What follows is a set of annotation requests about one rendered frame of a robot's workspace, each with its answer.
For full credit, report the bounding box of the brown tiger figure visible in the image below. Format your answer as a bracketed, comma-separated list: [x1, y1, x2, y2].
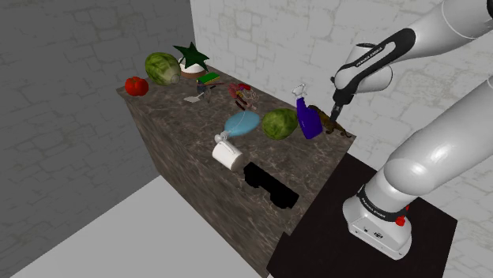
[307, 103, 352, 139]

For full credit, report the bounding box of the purple spray bottle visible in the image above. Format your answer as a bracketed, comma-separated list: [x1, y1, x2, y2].
[291, 84, 324, 141]

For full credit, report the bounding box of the small green cabbage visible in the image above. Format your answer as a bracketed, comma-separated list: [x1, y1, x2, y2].
[261, 107, 299, 141]

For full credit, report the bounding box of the black blocky appliance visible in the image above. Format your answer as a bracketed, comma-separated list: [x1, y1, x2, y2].
[243, 161, 300, 210]

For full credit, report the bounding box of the white mug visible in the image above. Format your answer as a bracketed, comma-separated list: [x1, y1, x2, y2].
[211, 140, 245, 172]

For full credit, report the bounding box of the green and yellow sponge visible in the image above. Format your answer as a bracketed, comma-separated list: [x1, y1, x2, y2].
[195, 71, 221, 86]

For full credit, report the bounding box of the dark robot stand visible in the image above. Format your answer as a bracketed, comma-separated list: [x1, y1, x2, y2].
[266, 152, 459, 278]

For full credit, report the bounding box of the grey metal spatula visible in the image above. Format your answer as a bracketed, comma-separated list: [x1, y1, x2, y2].
[183, 83, 217, 104]

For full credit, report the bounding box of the green plant in white pot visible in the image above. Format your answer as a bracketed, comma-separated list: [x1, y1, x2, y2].
[172, 41, 211, 81]

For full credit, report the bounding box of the large green cabbage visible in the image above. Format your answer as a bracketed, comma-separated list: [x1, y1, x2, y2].
[145, 51, 183, 87]

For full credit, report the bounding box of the red tomato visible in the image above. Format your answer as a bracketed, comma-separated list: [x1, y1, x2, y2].
[124, 76, 150, 98]

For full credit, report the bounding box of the red handled kitchen tool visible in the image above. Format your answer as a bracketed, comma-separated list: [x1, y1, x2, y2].
[234, 83, 258, 112]

